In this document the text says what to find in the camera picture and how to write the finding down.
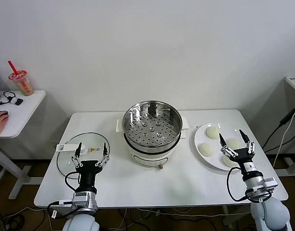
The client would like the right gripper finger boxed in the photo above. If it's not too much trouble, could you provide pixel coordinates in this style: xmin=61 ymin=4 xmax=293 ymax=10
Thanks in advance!
xmin=218 ymin=133 xmax=238 ymax=159
xmin=239 ymin=129 xmax=256 ymax=155

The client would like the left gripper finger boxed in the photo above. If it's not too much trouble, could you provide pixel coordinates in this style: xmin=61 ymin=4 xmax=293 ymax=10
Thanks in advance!
xmin=70 ymin=142 xmax=83 ymax=169
xmin=94 ymin=142 xmax=111 ymax=168

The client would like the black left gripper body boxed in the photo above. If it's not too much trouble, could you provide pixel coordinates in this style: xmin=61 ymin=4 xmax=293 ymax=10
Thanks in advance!
xmin=76 ymin=160 xmax=105 ymax=193

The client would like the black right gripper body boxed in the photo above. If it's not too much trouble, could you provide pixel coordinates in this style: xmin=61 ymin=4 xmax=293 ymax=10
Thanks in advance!
xmin=231 ymin=147 xmax=258 ymax=178

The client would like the white steamed baozi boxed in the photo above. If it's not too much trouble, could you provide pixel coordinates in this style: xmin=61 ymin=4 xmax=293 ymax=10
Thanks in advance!
xmin=205 ymin=127 xmax=221 ymax=140
xmin=221 ymin=155 xmax=239 ymax=167
xmin=226 ymin=138 xmax=242 ymax=149
xmin=197 ymin=142 xmax=215 ymax=157

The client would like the glass lid with white handle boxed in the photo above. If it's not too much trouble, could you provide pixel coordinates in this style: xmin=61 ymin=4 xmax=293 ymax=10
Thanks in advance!
xmin=55 ymin=131 xmax=110 ymax=179

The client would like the white electric steamer pot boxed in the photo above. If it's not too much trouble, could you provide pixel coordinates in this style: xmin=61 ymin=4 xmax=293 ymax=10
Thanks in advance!
xmin=115 ymin=116 xmax=189 ymax=172

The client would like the stainless steel steamer basket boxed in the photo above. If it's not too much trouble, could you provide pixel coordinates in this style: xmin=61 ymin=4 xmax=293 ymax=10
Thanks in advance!
xmin=121 ymin=100 xmax=182 ymax=153

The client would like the white round plate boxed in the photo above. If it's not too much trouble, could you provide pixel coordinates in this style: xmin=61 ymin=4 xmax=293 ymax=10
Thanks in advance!
xmin=193 ymin=122 xmax=252 ymax=171

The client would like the white side table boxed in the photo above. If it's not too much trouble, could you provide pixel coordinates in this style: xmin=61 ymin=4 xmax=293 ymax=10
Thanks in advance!
xmin=0 ymin=90 xmax=47 ymax=200

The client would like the white desk with label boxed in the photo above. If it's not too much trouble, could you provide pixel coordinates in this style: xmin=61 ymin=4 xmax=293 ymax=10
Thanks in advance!
xmin=273 ymin=76 xmax=295 ymax=184

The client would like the plastic bubble tea cup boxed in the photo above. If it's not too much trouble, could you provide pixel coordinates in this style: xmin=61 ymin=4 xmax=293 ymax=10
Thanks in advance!
xmin=8 ymin=69 xmax=35 ymax=96

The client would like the red drinking straw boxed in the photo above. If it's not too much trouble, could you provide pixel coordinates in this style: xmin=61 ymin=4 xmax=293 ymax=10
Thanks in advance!
xmin=7 ymin=60 xmax=19 ymax=75

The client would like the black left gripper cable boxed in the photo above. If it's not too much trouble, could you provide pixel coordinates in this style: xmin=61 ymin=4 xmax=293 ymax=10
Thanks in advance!
xmin=65 ymin=170 xmax=81 ymax=192

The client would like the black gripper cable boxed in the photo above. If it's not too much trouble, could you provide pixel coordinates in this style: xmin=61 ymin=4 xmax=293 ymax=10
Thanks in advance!
xmin=65 ymin=170 xmax=81 ymax=192
xmin=226 ymin=167 xmax=246 ymax=202

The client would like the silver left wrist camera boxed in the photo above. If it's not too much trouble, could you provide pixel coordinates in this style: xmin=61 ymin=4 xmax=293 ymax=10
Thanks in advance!
xmin=47 ymin=192 xmax=90 ymax=219

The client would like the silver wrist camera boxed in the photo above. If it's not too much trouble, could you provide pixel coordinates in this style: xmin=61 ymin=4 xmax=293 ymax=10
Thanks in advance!
xmin=47 ymin=192 xmax=90 ymax=219
xmin=245 ymin=177 xmax=279 ymax=203

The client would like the white hanging cable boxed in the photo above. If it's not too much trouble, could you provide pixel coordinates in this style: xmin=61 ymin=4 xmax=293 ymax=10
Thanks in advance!
xmin=271 ymin=98 xmax=295 ymax=169

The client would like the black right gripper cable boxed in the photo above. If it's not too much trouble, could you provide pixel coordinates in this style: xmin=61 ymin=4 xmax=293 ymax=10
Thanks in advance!
xmin=226 ymin=167 xmax=246 ymax=202

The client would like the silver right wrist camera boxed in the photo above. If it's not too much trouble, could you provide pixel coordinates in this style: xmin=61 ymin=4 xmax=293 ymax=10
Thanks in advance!
xmin=245 ymin=177 xmax=279 ymax=203

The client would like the black cable with adapter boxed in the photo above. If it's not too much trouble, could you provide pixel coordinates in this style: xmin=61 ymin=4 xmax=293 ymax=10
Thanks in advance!
xmin=260 ymin=107 xmax=295 ymax=154

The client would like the white floor cable with connector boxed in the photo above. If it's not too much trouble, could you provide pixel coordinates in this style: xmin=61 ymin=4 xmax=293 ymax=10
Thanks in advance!
xmin=123 ymin=208 xmax=246 ymax=217

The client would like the black cable with white plug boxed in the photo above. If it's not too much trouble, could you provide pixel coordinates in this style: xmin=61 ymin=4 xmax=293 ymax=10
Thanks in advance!
xmin=0 ymin=90 xmax=17 ymax=105

